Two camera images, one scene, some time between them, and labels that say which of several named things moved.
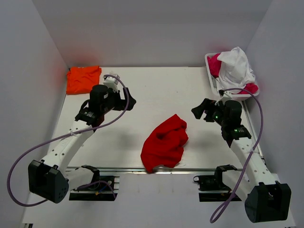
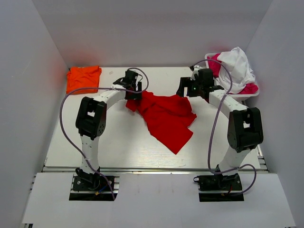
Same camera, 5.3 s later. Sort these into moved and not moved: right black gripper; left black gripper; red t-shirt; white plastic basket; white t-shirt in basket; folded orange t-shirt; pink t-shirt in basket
Moved: right black gripper; red t-shirt; left black gripper
Not moved: pink t-shirt in basket; folded orange t-shirt; white t-shirt in basket; white plastic basket
